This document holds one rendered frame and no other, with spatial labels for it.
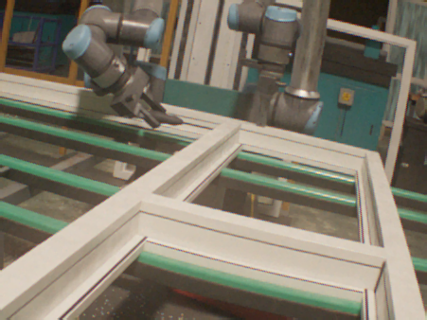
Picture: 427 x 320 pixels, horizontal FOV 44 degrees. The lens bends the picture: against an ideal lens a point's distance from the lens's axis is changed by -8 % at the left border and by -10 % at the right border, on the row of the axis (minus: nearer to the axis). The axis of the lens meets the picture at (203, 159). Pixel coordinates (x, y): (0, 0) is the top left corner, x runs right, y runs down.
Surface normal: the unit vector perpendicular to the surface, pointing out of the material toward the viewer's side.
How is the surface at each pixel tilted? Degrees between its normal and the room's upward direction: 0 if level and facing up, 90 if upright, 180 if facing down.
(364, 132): 90
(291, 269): 90
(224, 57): 90
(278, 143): 90
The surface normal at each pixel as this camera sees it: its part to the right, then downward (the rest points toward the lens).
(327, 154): -0.24, 0.19
